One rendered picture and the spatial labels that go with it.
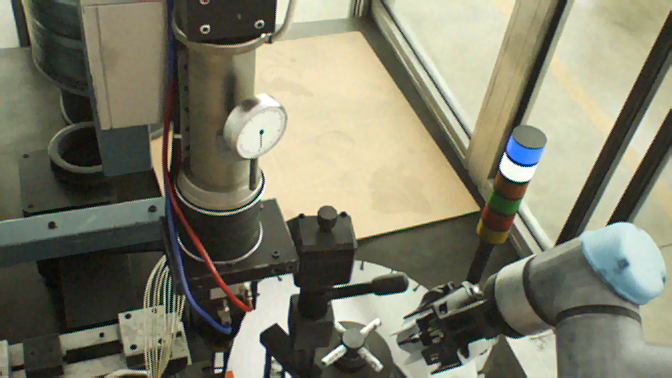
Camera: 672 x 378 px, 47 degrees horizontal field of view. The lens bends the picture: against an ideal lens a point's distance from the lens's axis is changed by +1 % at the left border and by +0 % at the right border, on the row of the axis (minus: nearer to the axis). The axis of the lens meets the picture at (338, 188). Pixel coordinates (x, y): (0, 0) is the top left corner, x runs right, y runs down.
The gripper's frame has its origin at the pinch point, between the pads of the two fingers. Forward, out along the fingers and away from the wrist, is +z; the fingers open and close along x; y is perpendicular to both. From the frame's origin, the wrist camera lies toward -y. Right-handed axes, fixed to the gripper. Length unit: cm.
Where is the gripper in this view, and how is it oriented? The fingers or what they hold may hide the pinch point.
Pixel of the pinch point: (409, 339)
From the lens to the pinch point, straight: 98.2
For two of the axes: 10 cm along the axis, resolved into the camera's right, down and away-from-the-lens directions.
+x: 4.4, 8.9, -1.2
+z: -5.6, 3.8, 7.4
